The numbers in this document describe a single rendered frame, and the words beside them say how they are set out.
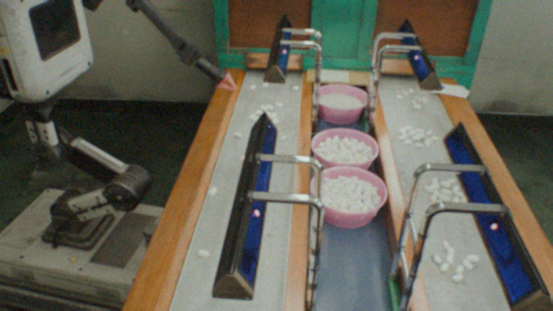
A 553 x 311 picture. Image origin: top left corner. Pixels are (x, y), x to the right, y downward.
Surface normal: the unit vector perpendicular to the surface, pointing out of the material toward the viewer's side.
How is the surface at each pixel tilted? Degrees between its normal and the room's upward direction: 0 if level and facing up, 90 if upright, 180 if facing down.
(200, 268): 0
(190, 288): 0
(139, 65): 90
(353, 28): 90
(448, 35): 90
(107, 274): 1
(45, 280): 90
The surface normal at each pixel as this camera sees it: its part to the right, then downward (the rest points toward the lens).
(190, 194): 0.01, -0.83
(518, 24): -0.05, 0.55
